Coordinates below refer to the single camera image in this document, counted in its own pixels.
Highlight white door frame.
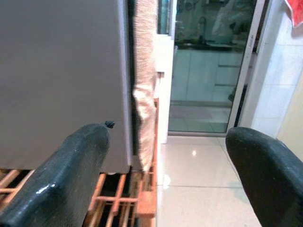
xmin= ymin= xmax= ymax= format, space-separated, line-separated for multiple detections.
xmin=153 ymin=0 xmax=177 ymax=145

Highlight wooden slatted rack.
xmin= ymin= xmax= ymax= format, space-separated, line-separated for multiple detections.
xmin=0 ymin=96 xmax=159 ymax=227

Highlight beige woven cloth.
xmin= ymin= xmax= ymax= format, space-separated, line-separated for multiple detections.
xmin=131 ymin=0 xmax=158 ymax=172

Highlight grey fridge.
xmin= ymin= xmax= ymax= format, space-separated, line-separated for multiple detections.
xmin=0 ymin=0 xmax=133 ymax=175

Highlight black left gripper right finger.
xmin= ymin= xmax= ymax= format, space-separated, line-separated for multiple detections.
xmin=225 ymin=126 xmax=303 ymax=227

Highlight glass sliding door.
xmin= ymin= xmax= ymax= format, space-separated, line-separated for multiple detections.
xmin=157 ymin=0 xmax=270 ymax=137

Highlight red cloth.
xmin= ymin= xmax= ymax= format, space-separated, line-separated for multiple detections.
xmin=284 ymin=0 xmax=303 ymax=36

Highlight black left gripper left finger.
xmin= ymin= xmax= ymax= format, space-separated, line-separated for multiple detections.
xmin=0 ymin=122 xmax=111 ymax=227

